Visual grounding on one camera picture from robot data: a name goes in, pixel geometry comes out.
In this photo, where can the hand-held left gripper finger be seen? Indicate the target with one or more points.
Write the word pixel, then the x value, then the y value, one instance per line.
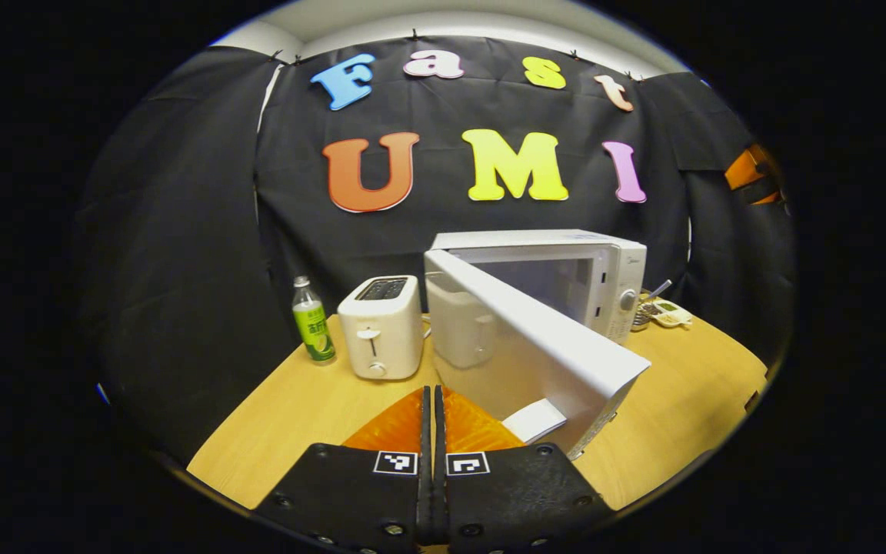
pixel 426 431
pixel 439 431

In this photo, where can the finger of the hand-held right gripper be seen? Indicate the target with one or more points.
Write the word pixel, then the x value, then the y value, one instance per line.
pixel 743 169

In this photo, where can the white microwave oven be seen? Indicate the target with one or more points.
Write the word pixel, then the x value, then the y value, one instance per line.
pixel 535 346

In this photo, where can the white toaster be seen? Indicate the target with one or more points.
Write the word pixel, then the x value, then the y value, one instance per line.
pixel 381 331

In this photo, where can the metal spoon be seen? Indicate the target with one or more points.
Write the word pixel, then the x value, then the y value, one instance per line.
pixel 660 289

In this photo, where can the green drink bottle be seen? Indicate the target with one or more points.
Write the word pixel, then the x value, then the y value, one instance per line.
pixel 314 327

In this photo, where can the white divided condiment tray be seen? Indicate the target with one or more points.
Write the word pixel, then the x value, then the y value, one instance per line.
pixel 672 314

